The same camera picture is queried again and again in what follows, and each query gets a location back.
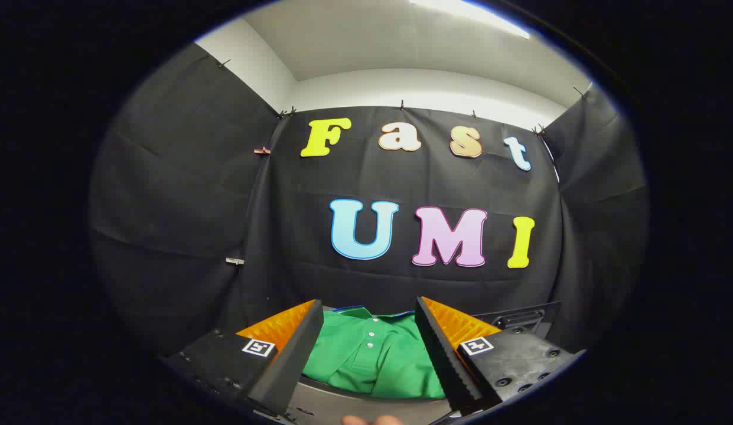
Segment green polo shirt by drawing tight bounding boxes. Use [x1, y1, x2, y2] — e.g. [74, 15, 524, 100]
[301, 306, 447, 400]

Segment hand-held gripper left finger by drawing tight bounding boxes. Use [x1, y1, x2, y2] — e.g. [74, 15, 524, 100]
[161, 299, 325, 417]

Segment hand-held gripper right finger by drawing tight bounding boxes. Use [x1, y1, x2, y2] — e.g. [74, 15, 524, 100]
[414, 296, 583, 414]

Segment black backdrop cloth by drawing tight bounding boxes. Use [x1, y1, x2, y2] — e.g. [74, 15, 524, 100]
[89, 41, 648, 362]

